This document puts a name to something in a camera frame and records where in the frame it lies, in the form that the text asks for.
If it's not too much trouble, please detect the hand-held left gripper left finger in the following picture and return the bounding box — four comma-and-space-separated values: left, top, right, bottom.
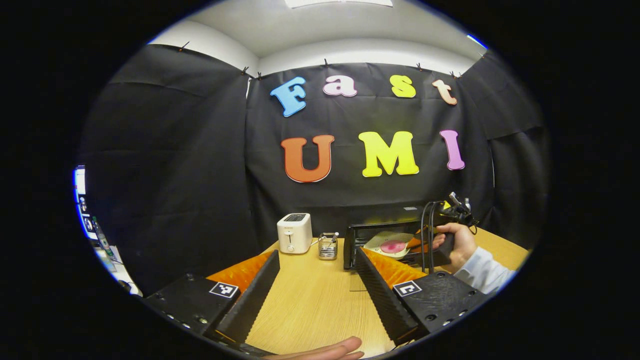
144, 250, 281, 346

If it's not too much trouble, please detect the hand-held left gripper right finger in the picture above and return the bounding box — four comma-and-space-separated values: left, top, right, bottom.
354, 247, 491, 347

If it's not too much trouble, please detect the cream round plate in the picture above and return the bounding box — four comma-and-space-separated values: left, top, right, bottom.
363, 231, 416, 260

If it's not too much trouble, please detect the black electric oven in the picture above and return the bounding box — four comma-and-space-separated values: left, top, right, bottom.
343, 202, 453, 292

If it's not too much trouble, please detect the metal mesh pen holder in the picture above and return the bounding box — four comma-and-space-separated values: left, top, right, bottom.
318, 232, 339, 261

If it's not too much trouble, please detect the white toaster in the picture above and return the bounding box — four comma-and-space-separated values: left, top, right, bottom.
276, 213, 313, 255

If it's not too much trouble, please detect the black backdrop cloth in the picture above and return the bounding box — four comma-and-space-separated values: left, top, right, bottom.
77, 44, 551, 296

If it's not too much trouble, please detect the green marker pen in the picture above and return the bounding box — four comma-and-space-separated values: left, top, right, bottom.
91, 216, 113, 258

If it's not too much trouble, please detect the large ceiling light panel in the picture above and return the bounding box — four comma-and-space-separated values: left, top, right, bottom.
285, 0, 393, 9

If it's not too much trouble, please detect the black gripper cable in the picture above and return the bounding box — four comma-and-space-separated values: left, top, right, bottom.
420, 201, 443, 274

